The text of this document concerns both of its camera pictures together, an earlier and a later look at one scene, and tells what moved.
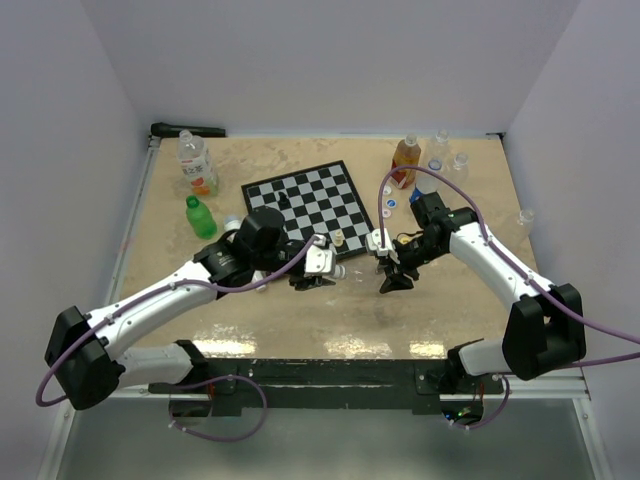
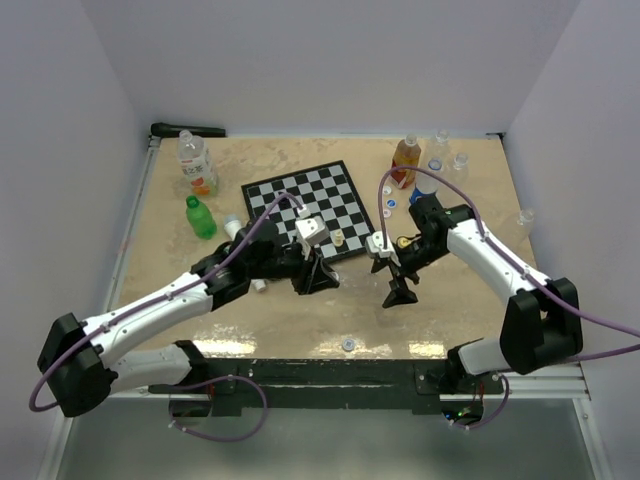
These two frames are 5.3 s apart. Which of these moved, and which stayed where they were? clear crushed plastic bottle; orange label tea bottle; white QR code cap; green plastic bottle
Moved: white QR code cap
Stayed: green plastic bottle; orange label tea bottle; clear crushed plastic bottle
